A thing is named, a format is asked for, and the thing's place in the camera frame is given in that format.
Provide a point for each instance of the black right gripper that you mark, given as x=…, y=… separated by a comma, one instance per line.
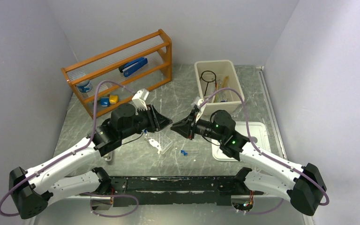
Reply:
x=187, y=127

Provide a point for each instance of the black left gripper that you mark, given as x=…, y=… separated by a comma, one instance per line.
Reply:
x=156, y=121

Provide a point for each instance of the clear plastic bag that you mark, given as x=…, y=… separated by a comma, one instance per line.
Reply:
x=160, y=141

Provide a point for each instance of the blue capped pins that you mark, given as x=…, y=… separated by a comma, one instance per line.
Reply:
x=183, y=152

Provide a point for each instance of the black metal ring tripod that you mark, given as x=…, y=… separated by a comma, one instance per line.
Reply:
x=209, y=78

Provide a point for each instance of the tan test tube brush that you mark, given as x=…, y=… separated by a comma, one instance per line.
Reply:
x=224, y=84

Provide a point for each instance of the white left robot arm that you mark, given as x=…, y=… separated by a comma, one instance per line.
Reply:
x=36, y=188

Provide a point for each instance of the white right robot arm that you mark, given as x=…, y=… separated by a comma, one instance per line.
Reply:
x=301, y=185

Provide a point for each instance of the beige plastic bin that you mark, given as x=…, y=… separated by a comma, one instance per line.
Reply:
x=222, y=68

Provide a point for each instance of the blue yellow small objects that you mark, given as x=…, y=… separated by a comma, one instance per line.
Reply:
x=106, y=101

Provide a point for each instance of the beige stapler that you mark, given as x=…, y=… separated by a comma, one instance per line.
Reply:
x=108, y=157

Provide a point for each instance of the blue stapler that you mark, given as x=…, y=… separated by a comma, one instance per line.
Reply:
x=129, y=68

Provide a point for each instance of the orange wooden rack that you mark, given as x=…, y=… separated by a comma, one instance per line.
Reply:
x=102, y=71

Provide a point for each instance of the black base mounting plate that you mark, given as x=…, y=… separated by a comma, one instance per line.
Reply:
x=219, y=190

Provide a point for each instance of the white bin lid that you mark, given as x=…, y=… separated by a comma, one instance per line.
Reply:
x=259, y=136

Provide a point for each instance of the blue white tape roll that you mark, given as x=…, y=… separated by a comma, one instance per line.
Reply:
x=84, y=86

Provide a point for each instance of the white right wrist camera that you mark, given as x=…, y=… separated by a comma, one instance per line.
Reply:
x=199, y=106

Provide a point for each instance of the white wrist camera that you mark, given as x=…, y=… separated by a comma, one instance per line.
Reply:
x=139, y=99
x=199, y=106

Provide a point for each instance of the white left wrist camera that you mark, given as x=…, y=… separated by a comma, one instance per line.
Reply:
x=139, y=99

